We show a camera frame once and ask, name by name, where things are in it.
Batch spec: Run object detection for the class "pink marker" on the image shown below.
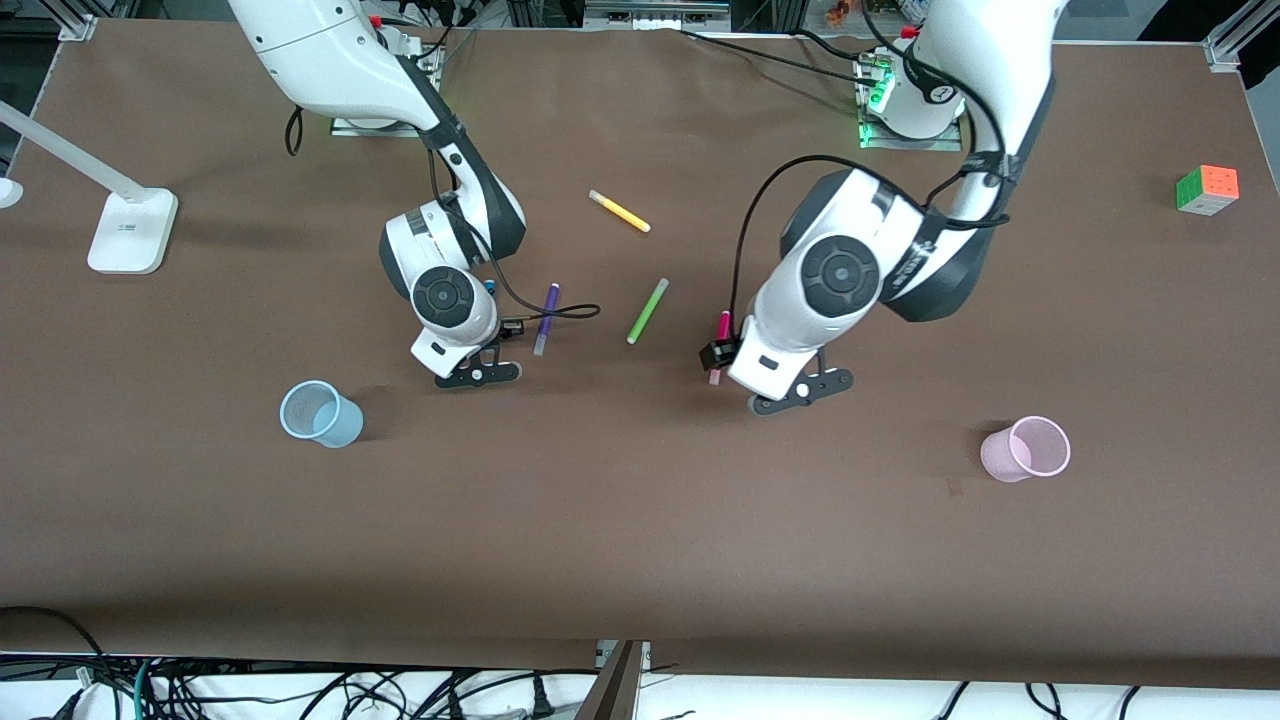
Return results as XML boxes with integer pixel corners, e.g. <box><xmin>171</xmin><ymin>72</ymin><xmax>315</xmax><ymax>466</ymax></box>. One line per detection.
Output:
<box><xmin>708</xmin><ymin>311</ymin><xmax>733</xmax><ymax>387</ymax></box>

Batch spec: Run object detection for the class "purple marker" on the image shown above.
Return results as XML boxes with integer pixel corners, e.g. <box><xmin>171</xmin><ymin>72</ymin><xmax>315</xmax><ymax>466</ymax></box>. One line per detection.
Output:
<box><xmin>533</xmin><ymin>283</ymin><xmax>561</xmax><ymax>357</ymax></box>

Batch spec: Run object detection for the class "light blue plastic cup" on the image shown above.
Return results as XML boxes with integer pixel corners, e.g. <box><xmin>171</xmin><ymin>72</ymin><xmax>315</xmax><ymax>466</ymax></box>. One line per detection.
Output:
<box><xmin>279</xmin><ymin>380</ymin><xmax>365</xmax><ymax>448</ymax></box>

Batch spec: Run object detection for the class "green marker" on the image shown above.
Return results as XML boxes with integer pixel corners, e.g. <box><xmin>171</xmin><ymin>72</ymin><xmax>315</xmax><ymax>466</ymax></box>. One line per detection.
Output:
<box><xmin>626</xmin><ymin>278</ymin><xmax>670</xmax><ymax>346</ymax></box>

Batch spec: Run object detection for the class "brown paper table cover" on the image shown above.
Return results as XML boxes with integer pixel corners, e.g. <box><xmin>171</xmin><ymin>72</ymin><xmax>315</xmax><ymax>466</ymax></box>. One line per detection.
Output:
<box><xmin>0</xmin><ymin>18</ymin><xmax>1280</xmax><ymax>691</ymax></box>

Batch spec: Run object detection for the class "light pink plastic cup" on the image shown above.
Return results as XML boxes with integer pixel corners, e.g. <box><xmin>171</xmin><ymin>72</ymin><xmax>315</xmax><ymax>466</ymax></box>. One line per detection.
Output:
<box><xmin>980</xmin><ymin>416</ymin><xmax>1072</xmax><ymax>484</ymax></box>

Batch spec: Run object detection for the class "yellow marker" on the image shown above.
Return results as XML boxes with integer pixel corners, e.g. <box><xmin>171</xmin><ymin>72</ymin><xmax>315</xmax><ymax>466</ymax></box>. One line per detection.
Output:
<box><xmin>588</xmin><ymin>189</ymin><xmax>652</xmax><ymax>234</ymax></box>

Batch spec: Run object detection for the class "dark table leg beam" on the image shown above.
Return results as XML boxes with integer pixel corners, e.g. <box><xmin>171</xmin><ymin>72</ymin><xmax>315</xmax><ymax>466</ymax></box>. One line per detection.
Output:
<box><xmin>575</xmin><ymin>640</ymin><xmax>646</xmax><ymax>720</ymax></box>

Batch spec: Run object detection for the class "white desk lamp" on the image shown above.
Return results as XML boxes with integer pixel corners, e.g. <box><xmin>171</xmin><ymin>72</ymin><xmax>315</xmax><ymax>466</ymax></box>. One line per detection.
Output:
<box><xmin>0</xmin><ymin>100</ymin><xmax>180</xmax><ymax>276</ymax></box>

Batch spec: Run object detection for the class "grey electronics box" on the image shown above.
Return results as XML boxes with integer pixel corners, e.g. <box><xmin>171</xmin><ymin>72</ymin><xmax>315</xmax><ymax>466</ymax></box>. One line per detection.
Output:
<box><xmin>583</xmin><ymin>0</ymin><xmax>733</xmax><ymax>29</ymax></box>

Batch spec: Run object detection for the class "colourful puzzle cube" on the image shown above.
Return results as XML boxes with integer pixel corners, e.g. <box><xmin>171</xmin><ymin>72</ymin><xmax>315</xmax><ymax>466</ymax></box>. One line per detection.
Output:
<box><xmin>1176</xmin><ymin>164</ymin><xmax>1241</xmax><ymax>217</ymax></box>

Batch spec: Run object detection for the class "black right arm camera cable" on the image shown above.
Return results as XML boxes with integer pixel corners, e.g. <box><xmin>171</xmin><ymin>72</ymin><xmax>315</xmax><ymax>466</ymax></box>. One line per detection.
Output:
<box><xmin>284</xmin><ymin>105</ymin><xmax>602</xmax><ymax>336</ymax></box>

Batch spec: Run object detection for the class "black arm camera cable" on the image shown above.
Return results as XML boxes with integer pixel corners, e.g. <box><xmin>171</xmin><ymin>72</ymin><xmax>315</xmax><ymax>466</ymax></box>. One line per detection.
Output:
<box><xmin>730</xmin><ymin>0</ymin><xmax>1013</xmax><ymax>321</ymax></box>
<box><xmin>284</xmin><ymin>105</ymin><xmax>602</xmax><ymax>336</ymax></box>

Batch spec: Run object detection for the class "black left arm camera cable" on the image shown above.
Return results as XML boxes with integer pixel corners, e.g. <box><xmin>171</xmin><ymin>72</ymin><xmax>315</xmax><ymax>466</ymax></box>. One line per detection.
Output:
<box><xmin>730</xmin><ymin>0</ymin><xmax>1013</xmax><ymax>321</ymax></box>

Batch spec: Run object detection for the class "long black table cable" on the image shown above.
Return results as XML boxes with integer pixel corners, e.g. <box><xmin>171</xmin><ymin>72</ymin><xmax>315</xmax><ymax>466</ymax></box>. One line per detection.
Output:
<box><xmin>678</xmin><ymin>28</ymin><xmax>881</xmax><ymax>83</ymax></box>

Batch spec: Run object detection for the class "black base power cable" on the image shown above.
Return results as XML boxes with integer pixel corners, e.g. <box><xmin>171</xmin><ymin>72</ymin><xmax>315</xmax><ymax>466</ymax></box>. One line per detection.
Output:
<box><xmin>385</xmin><ymin>0</ymin><xmax>479</xmax><ymax>71</ymax></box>

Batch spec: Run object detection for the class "short black table cable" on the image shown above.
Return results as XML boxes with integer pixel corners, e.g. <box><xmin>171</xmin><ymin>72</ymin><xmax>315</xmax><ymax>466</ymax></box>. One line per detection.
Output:
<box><xmin>795</xmin><ymin>28</ymin><xmax>867</xmax><ymax>63</ymax></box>

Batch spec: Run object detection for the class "black floor cable loop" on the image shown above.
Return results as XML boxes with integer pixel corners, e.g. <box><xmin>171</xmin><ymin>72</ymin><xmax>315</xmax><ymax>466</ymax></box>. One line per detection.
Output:
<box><xmin>0</xmin><ymin>604</ymin><xmax>113</xmax><ymax>720</ymax></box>

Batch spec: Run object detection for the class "aluminium corner bracket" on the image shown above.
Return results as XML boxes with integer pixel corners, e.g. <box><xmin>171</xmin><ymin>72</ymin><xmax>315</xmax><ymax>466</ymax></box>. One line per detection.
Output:
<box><xmin>1203</xmin><ymin>0</ymin><xmax>1280</xmax><ymax>73</ymax></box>
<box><xmin>55</xmin><ymin>0</ymin><xmax>101</xmax><ymax>43</ymax></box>

